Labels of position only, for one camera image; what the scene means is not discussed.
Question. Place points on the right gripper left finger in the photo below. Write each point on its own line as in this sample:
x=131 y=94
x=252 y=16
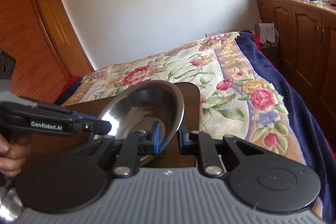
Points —
x=135 y=145

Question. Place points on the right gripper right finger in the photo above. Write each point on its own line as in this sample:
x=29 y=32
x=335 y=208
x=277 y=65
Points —
x=202 y=146

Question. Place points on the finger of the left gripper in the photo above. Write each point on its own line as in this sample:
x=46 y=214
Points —
x=86 y=123

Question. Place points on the medium steel bowl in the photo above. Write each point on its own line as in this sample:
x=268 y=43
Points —
x=139 y=106

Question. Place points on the large steel bowl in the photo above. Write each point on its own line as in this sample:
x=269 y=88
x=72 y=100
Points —
x=11 y=205

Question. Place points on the person's left hand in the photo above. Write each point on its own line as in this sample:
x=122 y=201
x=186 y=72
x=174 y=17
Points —
x=13 y=155

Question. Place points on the floral bed blanket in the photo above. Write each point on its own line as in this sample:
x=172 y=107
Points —
x=235 y=99

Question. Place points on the wooden louvered wardrobe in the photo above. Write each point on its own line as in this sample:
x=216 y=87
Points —
x=40 y=36

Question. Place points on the dark blue blanket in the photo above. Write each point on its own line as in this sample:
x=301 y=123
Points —
x=294 y=108

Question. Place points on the white paper bag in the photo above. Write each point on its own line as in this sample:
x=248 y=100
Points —
x=266 y=33

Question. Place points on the wooden sideboard cabinet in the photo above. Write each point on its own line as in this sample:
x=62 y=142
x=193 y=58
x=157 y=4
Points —
x=307 y=53

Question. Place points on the white wall socket strip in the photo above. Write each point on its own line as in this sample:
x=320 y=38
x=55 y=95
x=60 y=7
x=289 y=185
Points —
x=208 y=34

